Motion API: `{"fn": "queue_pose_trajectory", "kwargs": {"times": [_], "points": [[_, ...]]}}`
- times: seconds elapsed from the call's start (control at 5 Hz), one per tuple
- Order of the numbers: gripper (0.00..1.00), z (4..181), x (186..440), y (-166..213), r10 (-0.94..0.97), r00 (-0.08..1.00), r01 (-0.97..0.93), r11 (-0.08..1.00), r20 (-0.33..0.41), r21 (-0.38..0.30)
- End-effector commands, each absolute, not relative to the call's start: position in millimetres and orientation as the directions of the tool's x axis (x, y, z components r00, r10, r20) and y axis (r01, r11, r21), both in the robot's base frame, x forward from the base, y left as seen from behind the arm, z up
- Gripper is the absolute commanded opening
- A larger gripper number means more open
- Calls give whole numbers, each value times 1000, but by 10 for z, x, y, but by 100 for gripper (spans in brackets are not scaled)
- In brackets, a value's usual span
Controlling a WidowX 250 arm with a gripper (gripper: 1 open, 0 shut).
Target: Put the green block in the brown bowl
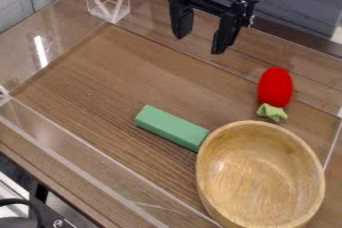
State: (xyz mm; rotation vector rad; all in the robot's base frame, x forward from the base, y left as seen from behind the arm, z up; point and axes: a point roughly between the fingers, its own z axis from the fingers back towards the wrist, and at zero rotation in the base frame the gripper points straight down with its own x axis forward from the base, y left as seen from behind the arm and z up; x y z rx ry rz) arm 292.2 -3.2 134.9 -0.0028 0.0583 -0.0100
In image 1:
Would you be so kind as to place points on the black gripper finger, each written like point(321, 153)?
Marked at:
point(182, 17)
point(226, 33)

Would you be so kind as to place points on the green rectangular block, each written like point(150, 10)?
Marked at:
point(170, 127)

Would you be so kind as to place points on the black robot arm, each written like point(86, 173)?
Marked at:
point(235, 14)

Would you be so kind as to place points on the brown wooden bowl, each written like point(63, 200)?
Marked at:
point(259, 177)

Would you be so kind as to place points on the red plush strawberry toy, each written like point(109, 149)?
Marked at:
point(276, 88)

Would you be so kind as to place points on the clear acrylic corner bracket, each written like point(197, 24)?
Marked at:
point(109, 10)

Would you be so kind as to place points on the clear acrylic enclosure wall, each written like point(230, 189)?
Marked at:
point(78, 76)

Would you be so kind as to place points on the black table leg bracket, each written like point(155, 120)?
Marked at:
point(51, 218)

